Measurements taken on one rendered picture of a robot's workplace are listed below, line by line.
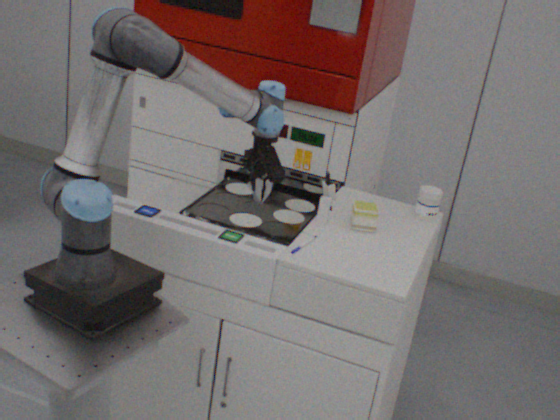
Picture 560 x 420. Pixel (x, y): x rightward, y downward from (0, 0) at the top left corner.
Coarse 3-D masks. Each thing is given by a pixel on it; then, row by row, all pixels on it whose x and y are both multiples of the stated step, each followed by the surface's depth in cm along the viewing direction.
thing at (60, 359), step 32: (0, 288) 188; (0, 320) 176; (32, 320) 178; (160, 320) 186; (0, 352) 169; (32, 352) 167; (64, 352) 168; (96, 352) 170; (128, 352) 172; (64, 384) 158; (96, 384) 165
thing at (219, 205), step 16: (224, 192) 245; (272, 192) 251; (192, 208) 230; (208, 208) 232; (224, 208) 234; (240, 208) 235; (256, 208) 237; (272, 208) 239; (288, 208) 241; (272, 224) 228; (288, 224) 230; (304, 224) 231; (288, 240) 219
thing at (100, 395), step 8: (104, 384) 192; (88, 392) 189; (96, 392) 190; (104, 392) 193; (56, 400) 190; (64, 400) 189; (72, 400) 189; (80, 400) 189; (88, 400) 190; (96, 400) 191; (104, 400) 194; (56, 408) 191; (64, 408) 190; (72, 408) 190; (80, 408) 190; (88, 408) 191; (96, 408) 193; (104, 408) 196; (56, 416) 192; (64, 416) 191; (72, 416) 191; (80, 416) 191; (88, 416) 192; (96, 416) 194; (104, 416) 197
